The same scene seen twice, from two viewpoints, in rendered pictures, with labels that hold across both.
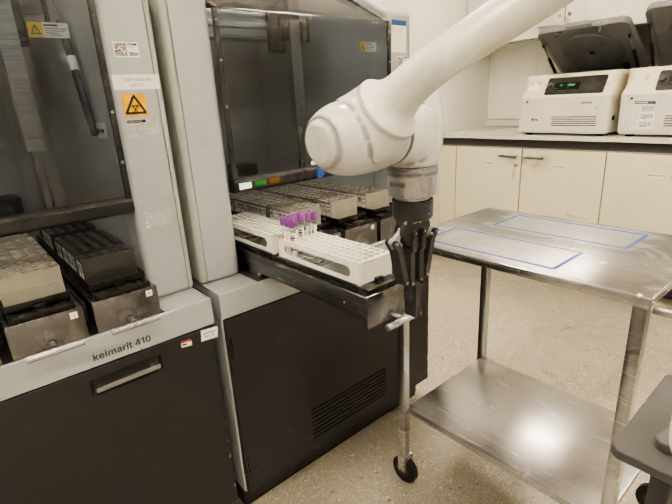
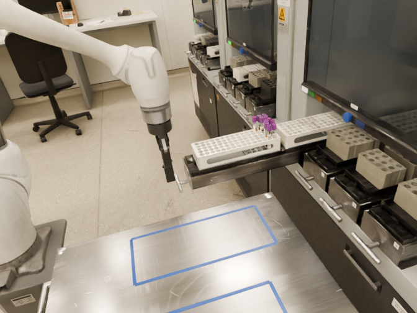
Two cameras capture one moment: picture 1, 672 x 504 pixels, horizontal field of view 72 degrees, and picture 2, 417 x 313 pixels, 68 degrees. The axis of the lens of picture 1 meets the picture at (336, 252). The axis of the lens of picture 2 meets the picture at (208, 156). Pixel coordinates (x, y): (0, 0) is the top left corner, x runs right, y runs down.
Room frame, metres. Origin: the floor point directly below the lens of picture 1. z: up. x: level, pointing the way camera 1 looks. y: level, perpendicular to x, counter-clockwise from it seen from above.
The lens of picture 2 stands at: (1.37, -0.85, 1.41)
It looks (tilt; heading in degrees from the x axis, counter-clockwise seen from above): 33 degrees down; 118
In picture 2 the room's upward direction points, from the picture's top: 7 degrees counter-clockwise
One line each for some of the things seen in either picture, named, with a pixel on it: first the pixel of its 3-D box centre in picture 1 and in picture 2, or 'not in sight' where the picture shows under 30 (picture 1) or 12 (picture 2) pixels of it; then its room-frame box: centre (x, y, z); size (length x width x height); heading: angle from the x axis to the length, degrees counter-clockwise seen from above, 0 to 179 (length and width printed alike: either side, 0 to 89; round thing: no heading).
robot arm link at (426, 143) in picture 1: (408, 120); (147, 74); (0.82, -0.14, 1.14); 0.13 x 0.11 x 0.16; 137
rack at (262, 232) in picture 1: (259, 233); (316, 129); (1.26, 0.21, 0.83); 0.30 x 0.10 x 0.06; 40
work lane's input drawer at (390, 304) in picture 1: (298, 265); (271, 152); (1.12, 0.10, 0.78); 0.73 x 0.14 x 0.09; 40
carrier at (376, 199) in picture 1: (375, 199); (416, 205); (1.55, -0.14, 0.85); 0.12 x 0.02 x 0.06; 129
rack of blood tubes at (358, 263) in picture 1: (331, 256); (236, 148); (1.02, 0.01, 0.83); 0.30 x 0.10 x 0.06; 40
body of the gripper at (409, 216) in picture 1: (412, 221); (161, 132); (0.83, -0.15, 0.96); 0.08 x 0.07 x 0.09; 130
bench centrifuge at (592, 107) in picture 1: (586, 79); not in sight; (3.09, -1.64, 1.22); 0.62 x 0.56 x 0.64; 128
